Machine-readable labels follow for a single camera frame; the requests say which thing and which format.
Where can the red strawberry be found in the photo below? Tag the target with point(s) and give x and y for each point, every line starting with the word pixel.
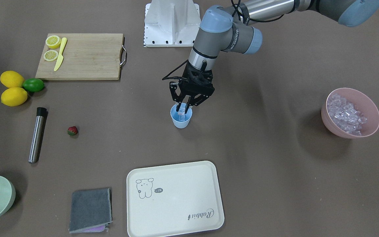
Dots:
pixel 72 131

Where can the light blue cup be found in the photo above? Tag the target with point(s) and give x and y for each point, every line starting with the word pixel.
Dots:
pixel 173 115

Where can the yellow lemon upper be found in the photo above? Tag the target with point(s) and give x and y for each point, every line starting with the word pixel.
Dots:
pixel 11 79

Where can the lemon slice upper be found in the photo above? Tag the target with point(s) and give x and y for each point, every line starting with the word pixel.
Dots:
pixel 53 41

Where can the grey folded cloth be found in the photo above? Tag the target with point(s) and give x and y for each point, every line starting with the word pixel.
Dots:
pixel 91 211

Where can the cream rabbit tray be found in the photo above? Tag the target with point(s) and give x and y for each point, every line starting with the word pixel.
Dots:
pixel 173 200

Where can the green lime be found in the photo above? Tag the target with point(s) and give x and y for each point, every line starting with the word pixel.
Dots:
pixel 33 85

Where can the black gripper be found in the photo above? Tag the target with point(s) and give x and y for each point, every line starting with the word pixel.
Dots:
pixel 174 90

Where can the lemon slice lower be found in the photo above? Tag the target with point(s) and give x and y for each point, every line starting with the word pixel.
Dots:
pixel 50 55

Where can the wooden cutting board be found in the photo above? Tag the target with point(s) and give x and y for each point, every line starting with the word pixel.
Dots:
pixel 87 56

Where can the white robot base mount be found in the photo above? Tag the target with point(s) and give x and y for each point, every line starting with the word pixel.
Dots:
pixel 171 23

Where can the yellow plastic knife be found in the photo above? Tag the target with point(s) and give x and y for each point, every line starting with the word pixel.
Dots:
pixel 60 57

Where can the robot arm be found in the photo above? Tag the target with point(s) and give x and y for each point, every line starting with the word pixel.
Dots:
pixel 230 30

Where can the lemon slice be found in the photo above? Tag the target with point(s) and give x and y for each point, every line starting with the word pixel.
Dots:
pixel 50 55
pixel 53 41

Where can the pink bowl of ice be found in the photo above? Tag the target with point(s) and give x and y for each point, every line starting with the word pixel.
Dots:
pixel 349 113

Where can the yellow lemon near board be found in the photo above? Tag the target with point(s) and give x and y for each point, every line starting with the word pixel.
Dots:
pixel 14 96

